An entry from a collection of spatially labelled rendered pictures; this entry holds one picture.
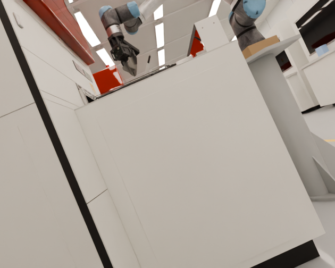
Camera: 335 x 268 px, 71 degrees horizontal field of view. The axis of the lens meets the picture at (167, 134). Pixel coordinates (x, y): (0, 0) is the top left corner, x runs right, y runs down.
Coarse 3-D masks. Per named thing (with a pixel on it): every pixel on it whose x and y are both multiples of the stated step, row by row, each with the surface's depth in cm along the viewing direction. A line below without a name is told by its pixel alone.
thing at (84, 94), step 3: (81, 90) 99; (84, 90) 103; (81, 93) 99; (84, 93) 101; (87, 93) 107; (81, 96) 99; (84, 96) 99; (87, 96) 105; (90, 96) 110; (93, 96) 116; (84, 99) 99; (90, 99) 111; (93, 99) 113; (84, 102) 99; (87, 102) 100
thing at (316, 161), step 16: (272, 48) 116; (256, 64) 126; (272, 64) 124; (256, 80) 128; (272, 80) 124; (272, 96) 124; (288, 96) 123; (272, 112) 127; (288, 112) 123; (288, 128) 123; (304, 128) 123; (288, 144) 125; (304, 144) 122; (320, 144) 130; (304, 160) 122; (320, 160) 122; (304, 176) 124; (320, 176) 121; (320, 192) 121
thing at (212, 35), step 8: (216, 16) 90; (200, 24) 90; (208, 24) 90; (216, 24) 90; (200, 32) 90; (208, 32) 90; (216, 32) 90; (224, 32) 90; (208, 40) 89; (216, 40) 89; (224, 40) 89; (208, 48) 89
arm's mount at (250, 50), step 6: (276, 36) 124; (258, 42) 122; (264, 42) 123; (270, 42) 123; (276, 42) 124; (246, 48) 123; (252, 48) 122; (258, 48) 122; (246, 54) 125; (252, 54) 121
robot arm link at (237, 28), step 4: (232, 12) 128; (228, 16) 132; (232, 16) 129; (232, 20) 130; (236, 20) 125; (232, 24) 131; (236, 24) 128; (240, 24) 125; (252, 24) 127; (232, 28) 133; (236, 28) 130; (240, 28) 128; (244, 28) 127; (236, 32) 131; (240, 32) 129; (236, 36) 133
